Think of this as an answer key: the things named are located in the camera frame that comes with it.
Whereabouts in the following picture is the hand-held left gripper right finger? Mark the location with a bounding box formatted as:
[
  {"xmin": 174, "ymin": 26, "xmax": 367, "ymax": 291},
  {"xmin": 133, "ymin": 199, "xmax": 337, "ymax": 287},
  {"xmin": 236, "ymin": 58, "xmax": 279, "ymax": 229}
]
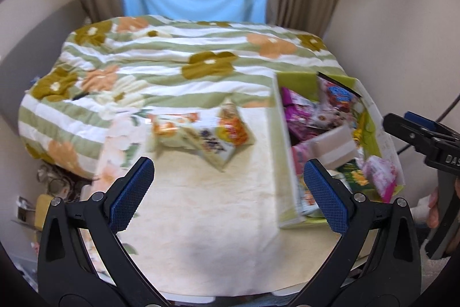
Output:
[{"xmin": 287, "ymin": 158, "xmax": 421, "ymax": 307}]

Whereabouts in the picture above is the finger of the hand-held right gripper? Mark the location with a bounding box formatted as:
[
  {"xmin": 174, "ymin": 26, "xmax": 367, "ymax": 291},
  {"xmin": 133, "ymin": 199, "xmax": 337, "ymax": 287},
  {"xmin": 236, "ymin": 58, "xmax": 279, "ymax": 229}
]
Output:
[
  {"xmin": 404, "ymin": 112, "xmax": 460, "ymax": 142},
  {"xmin": 383, "ymin": 114, "xmax": 444, "ymax": 154}
]

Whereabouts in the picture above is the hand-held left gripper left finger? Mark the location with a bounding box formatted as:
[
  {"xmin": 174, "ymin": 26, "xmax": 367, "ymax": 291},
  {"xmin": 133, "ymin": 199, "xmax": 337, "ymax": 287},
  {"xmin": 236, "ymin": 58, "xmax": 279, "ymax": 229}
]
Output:
[{"xmin": 38, "ymin": 156, "xmax": 169, "ymax": 307}]

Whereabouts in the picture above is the green cardboard box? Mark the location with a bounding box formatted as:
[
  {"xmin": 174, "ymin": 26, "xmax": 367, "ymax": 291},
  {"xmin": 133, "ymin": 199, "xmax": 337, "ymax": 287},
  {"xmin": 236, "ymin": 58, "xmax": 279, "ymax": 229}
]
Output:
[{"xmin": 268, "ymin": 71, "xmax": 407, "ymax": 229}]

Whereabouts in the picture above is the pile of assorted packets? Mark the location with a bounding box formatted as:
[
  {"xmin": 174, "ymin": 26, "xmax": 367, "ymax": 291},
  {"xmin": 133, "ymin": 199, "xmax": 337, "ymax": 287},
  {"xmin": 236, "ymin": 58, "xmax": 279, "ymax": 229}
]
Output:
[{"xmin": 282, "ymin": 73, "xmax": 401, "ymax": 218}]

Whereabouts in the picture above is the person's right hand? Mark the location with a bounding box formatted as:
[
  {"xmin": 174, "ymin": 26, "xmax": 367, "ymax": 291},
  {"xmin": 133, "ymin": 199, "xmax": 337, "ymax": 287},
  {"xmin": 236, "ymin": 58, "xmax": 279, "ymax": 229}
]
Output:
[{"xmin": 428, "ymin": 178, "xmax": 460, "ymax": 229}]

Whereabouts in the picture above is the green orange snack packet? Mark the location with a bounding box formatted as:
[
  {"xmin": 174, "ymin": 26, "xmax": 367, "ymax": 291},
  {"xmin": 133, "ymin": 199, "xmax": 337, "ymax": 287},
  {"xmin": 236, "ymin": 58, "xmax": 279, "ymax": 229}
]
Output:
[{"xmin": 147, "ymin": 113, "xmax": 202, "ymax": 153}]

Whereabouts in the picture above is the patterned cloth bag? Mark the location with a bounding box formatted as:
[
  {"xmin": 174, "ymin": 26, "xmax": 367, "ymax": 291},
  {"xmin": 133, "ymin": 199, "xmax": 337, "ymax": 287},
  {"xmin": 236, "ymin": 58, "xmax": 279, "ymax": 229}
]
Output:
[{"xmin": 36, "ymin": 163, "xmax": 94, "ymax": 207}]

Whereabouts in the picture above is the cream floral cloth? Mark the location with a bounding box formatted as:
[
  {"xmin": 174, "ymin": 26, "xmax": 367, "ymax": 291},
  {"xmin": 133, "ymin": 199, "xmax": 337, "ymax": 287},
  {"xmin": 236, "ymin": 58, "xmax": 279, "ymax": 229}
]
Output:
[{"xmin": 83, "ymin": 102, "xmax": 382, "ymax": 297}]

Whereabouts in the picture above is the cartoon print snack packet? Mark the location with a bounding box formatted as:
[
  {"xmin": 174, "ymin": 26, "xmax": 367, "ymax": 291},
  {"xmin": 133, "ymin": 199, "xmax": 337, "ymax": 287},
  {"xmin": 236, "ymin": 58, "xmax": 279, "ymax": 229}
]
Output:
[{"xmin": 190, "ymin": 120, "xmax": 238, "ymax": 171}]

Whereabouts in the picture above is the red orange snack packet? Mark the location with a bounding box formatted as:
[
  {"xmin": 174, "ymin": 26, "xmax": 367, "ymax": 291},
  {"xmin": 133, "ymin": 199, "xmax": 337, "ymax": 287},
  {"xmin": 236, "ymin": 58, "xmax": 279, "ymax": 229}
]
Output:
[{"xmin": 216, "ymin": 100, "xmax": 254, "ymax": 149}]

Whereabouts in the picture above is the grey bed headboard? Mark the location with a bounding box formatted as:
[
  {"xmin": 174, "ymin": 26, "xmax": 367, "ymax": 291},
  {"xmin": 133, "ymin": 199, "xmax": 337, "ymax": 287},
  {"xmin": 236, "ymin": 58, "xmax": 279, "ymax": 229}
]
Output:
[{"xmin": 0, "ymin": 0, "xmax": 89, "ymax": 135}]

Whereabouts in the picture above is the green striped floral quilt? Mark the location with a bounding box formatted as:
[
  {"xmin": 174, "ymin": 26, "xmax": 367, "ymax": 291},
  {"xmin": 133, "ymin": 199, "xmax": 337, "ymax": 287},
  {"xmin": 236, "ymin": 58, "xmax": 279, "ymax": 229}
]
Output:
[{"xmin": 18, "ymin": 15, "xmax": 346, "ymax": 182}]

